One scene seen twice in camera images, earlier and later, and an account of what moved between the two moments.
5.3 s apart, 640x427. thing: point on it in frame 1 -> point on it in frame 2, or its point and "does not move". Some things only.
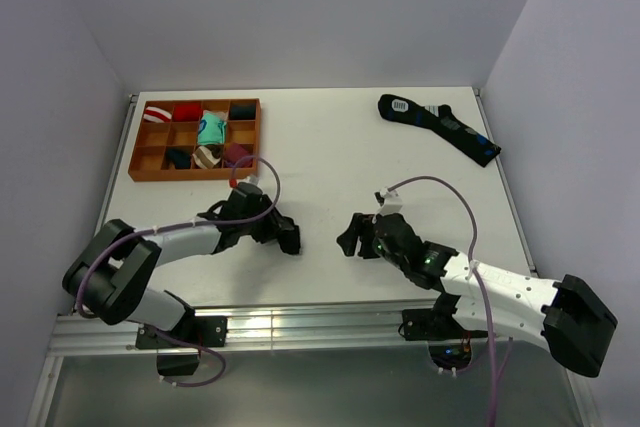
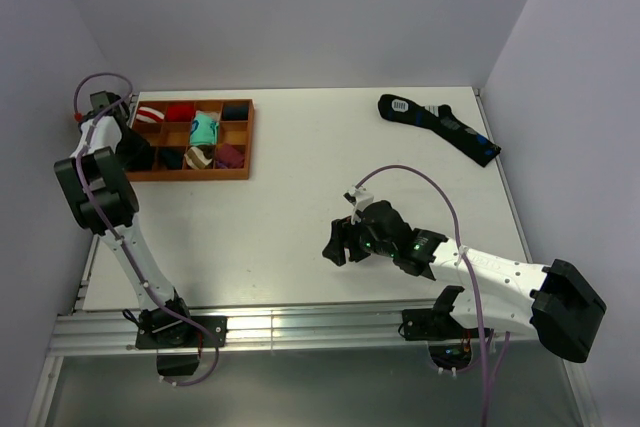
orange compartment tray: [194, 139] does not move
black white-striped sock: [288, 235] -> [134, 153]
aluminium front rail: [246, 327] does not move
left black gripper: [270, 229] -> [132, 134]
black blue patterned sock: [441, 119] does not move
